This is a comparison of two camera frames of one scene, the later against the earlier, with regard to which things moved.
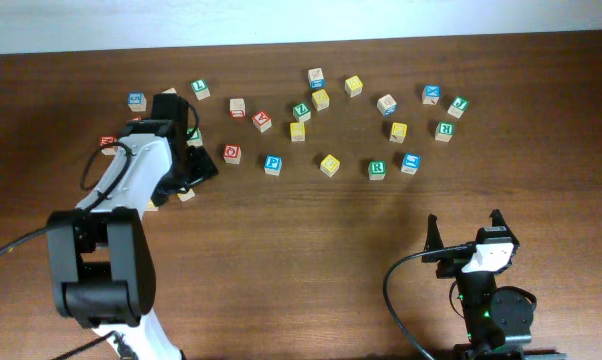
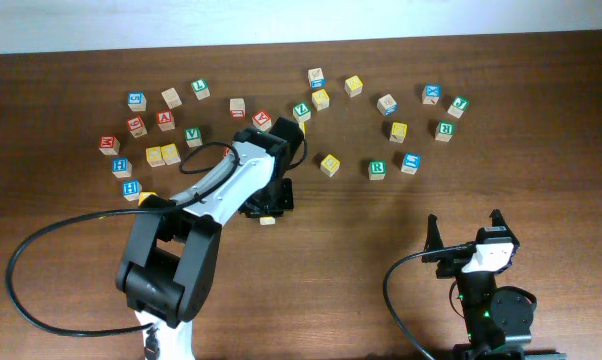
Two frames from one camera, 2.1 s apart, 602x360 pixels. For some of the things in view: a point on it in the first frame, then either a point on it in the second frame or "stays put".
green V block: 194,137 stays put
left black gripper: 199,166 -> 272,203
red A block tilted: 262,121 stays put
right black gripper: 448,267 stays put
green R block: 444,131 stays put
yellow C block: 183,196 -> 267,220
